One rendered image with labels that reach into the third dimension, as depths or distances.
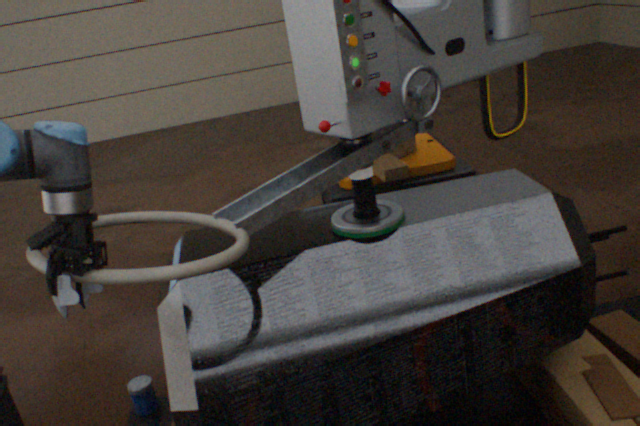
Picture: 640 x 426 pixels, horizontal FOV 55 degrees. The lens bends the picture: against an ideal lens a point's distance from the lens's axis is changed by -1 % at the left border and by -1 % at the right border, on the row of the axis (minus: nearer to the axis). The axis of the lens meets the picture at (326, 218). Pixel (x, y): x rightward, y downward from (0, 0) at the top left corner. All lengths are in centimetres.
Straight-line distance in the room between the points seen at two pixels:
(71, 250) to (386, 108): 88
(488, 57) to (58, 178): 130
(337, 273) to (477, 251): 41
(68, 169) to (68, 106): 689
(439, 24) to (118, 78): 641
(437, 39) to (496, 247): 61
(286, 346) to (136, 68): 648
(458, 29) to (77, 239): 119
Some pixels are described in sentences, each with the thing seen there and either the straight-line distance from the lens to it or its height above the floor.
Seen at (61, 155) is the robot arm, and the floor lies 136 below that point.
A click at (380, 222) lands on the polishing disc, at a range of 178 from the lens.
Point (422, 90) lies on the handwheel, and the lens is 169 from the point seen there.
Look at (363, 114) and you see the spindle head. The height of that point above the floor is 122.
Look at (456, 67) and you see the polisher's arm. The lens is 189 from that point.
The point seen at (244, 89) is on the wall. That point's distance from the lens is 795.
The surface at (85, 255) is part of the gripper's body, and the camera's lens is 127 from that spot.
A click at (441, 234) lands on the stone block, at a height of 83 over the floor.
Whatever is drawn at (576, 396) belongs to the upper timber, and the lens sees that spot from 216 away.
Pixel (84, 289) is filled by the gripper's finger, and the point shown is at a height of 107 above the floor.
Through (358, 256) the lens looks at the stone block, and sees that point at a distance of 176.
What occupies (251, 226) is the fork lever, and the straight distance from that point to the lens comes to 155.
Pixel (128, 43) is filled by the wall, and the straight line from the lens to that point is 790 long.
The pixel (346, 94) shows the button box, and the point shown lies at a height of 129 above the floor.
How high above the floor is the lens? 161
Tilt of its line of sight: 22 degrees down
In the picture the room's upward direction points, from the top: 10 degrees counter-clockwise
